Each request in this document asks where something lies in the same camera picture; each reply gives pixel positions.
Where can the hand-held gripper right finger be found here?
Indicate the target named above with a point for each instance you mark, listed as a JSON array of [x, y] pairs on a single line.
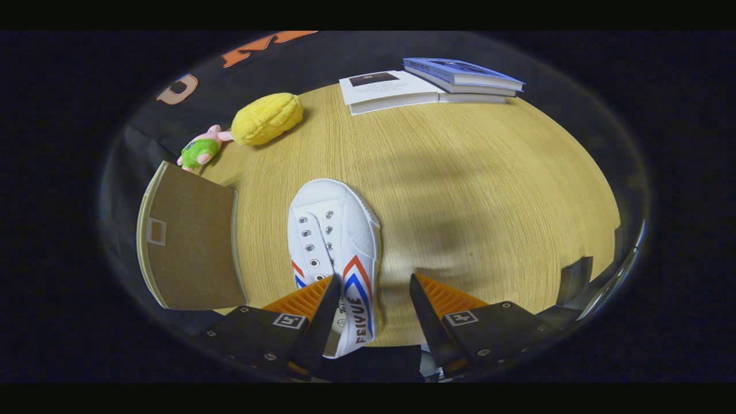
[[428, 322]]

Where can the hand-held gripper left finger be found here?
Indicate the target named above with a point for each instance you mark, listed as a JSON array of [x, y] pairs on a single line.
[[323, 322]]

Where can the white canvas shoe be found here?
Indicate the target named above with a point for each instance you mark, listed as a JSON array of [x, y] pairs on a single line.
[[339, 224]]

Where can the brown storage box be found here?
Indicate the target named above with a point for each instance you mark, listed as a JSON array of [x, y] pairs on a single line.
[[192, 241]]

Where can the yellow fluffy plush toy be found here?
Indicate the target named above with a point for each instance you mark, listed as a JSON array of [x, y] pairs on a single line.
[[267, 119]]

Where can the pink green plush toy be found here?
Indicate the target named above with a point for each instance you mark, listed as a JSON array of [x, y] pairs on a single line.
[[198, 150]]

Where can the plain white paperback book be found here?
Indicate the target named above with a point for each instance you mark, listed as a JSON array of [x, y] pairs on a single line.
[[474, 98]]

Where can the white book dark photo cover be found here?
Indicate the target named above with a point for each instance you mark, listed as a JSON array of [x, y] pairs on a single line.
[[385, 89]]

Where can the blue book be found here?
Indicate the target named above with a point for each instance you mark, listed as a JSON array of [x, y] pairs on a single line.
[[460, 72]]

